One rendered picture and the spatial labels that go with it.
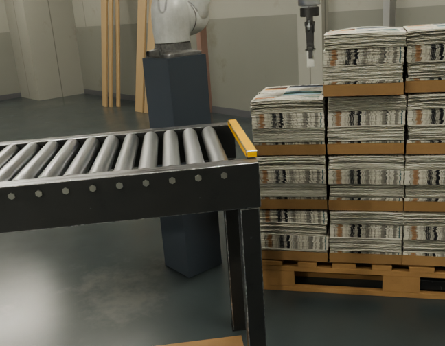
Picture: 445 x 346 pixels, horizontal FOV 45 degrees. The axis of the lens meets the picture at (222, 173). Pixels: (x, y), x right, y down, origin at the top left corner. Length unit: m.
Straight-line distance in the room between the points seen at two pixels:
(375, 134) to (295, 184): 0.37
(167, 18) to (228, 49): 3.95
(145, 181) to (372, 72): 1.03
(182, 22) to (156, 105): 0.37
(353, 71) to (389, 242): 0.70
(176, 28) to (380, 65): 0.84
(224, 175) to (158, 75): 1.06
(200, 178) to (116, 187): 0.21
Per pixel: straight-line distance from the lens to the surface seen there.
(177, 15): 2.31
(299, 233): 2.26
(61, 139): 1.85
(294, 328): 2.13
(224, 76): 6.34
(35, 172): 1.53
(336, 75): 2.05
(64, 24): 9.45
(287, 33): 5.55
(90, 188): 1.35
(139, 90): 7.07
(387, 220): 2.21
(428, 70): 2.08
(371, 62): 2.04
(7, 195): 1.40
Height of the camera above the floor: 1.17
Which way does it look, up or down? 17 degrees down
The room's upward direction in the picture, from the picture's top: 4 degrees counter-clockwise
